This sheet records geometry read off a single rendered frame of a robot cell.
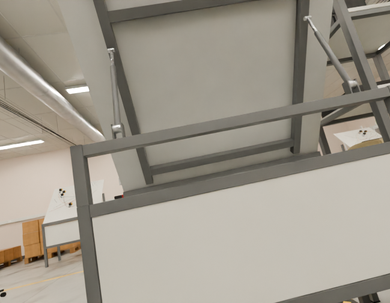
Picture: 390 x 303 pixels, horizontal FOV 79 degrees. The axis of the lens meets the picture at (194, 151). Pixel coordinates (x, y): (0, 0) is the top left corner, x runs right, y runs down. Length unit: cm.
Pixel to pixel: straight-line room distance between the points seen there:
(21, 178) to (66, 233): 429
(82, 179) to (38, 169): 875
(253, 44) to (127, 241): 100
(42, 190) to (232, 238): 884
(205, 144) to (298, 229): 67
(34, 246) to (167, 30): 718
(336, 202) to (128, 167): 98
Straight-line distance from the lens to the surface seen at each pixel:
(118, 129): 84
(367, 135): 815
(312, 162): 88
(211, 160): 130
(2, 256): 838
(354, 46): 138
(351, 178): 95
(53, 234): 601
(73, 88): 523
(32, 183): 960
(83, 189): 84
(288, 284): 87
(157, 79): 117
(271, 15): 128
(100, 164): 883
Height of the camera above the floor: 76
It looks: 11 degrees up
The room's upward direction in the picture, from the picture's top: 12 degrees counter-clockwise
